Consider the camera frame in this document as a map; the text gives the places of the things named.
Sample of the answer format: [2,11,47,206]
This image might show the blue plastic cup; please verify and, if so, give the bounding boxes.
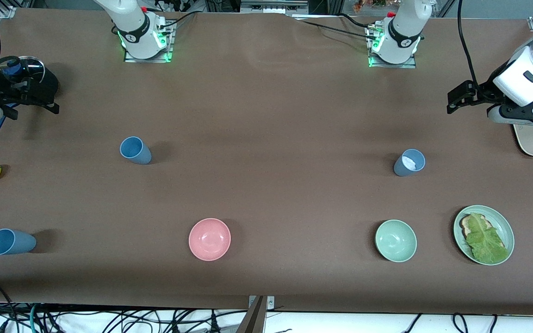
[119,136,152,165]
[393,148,426,177]
[0,228,37,256]

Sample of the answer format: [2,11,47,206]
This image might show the toasted bread slice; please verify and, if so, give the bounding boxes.
[461,214,507,250]

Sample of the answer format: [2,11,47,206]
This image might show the mint green plate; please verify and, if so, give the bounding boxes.
[453,205,515,265]

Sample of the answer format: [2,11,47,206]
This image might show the green lettuce leaf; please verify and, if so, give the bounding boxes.
[466,213,509,265]

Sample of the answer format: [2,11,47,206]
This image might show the mint green bowl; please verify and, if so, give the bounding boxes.
[375,219,418,263]

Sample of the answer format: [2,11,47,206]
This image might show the pink bowl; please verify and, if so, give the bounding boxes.
[188,218,231,261]

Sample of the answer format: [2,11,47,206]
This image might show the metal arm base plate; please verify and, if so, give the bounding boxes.
[123,19,175,63]
[365,24,418,69]

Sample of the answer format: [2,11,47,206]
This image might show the green cable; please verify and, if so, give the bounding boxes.
[29,303,41,333]

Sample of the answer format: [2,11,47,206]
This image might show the metal table bracket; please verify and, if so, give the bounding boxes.
[248,296,275,333]

